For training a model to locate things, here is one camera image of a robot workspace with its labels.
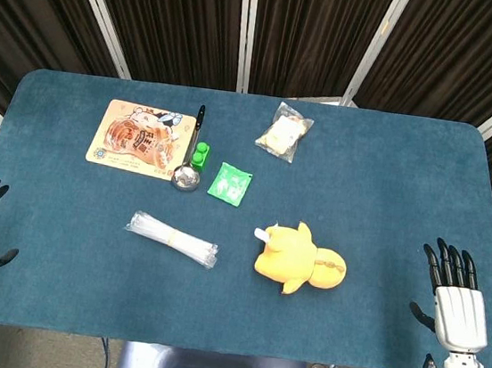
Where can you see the clear bag of snacks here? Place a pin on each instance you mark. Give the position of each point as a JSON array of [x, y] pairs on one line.
[[283, 132]]

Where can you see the folding screen partition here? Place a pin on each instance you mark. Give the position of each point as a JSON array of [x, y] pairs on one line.
[[265, 29]]

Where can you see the yellow plush duck toy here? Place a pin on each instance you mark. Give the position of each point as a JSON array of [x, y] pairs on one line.
[[299, 260]]

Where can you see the green sachet packet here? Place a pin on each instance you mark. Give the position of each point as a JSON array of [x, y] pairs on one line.
[[229, 184]]

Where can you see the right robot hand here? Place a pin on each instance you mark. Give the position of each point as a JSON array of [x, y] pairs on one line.
[[459, 309]]

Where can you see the orange snack bag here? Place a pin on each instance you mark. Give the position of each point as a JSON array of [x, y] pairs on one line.
[[139, 139]]

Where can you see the blue table cloth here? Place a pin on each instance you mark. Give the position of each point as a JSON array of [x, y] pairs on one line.
[[234, 281]]

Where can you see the green toy building block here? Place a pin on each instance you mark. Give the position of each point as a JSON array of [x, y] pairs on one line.
[[200, 156]]

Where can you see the bundle of clear plastic straws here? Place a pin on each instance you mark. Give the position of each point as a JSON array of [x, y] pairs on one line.
[[173, 241]]

